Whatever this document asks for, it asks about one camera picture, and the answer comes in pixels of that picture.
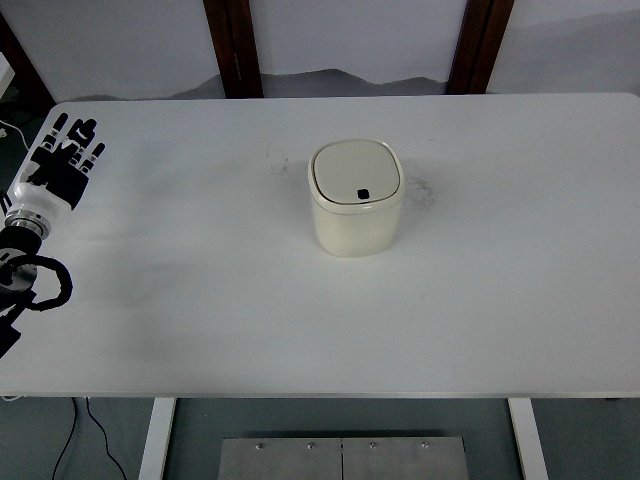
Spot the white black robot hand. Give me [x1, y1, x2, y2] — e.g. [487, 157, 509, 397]
[12, 112, 107, 214]

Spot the cream plastic trash bin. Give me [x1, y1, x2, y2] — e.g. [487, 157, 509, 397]
[307, 139, 405, 259]

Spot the white box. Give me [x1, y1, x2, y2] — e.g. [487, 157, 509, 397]
[0, 52, 15, 97]

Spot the white table leg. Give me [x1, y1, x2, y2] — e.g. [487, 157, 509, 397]
[137, 397, 177, 480]
[508, 397, 550, 480]

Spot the grey metal plate with screws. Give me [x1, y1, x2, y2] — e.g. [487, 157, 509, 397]
[341, 436, 469, 480]
[218, 437, 344, 480]

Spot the thin white cable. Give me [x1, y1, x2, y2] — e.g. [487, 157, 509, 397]
[0, 119, 29, 151]

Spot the thin black floor cable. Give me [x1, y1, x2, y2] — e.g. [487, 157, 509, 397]
[52, 397, 80, 480]
[85, 397, 129, 480]

